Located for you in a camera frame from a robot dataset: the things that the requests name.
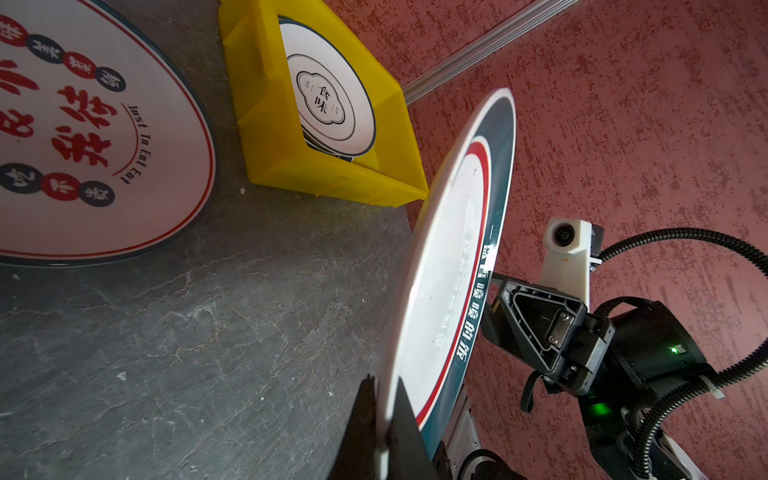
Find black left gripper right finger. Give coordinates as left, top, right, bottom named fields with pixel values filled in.
left=386, top=380, right=439, bottom=480

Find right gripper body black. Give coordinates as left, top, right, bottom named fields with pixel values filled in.
left=578, top=296, right=711, bottom=414

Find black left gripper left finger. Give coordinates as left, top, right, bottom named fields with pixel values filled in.
left=327, top=375, right=377, bottom=480

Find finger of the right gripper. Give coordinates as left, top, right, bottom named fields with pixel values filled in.
left=481, top=273, right=587, bottom=378

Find green rim plate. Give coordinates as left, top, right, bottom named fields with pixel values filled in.
left=377, top=88, right=517, bottom=456

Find white plate flower outline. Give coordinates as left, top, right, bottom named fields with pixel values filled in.
left=278, top=17, right=377, bottom=160

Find cream plate small flowers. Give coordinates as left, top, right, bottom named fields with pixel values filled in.
left=304, top=135, right=354, bottom=162

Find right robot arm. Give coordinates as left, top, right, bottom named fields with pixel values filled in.
left=481, top=274, right=711, bottom=479

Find yellow plastic bin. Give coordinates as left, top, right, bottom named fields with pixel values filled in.
left=218, top=1, right=428, bottom=207

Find white plate red characters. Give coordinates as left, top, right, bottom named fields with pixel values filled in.
left=1, top=1, right=218, bottom=267

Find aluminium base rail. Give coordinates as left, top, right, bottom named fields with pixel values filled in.
left=431, top=386, right=529, bottom=480

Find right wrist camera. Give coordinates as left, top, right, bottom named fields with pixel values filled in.
left=538, top=217, right=605, bottom=310

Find black corrugated cable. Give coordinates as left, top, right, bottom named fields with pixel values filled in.
left=590, top=227, right=768, bottom=480

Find aluminium corner post right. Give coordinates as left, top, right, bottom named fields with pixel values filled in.
left=402, top=0, right=579, bottom=105

